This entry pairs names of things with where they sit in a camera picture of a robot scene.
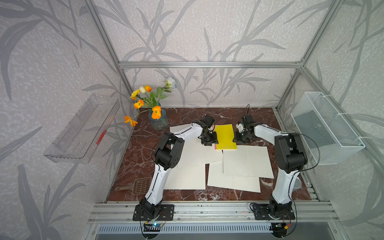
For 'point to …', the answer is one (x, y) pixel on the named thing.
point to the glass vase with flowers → (147, 99)
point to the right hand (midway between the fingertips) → (234, 139)
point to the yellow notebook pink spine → (225, 137)
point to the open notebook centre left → (196, 153)
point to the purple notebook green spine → (247, 160)
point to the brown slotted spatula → (141, 186)
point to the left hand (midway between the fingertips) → (217, 143)
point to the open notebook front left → (188, 178)
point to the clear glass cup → (297, 184)
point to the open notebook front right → (216, 178)
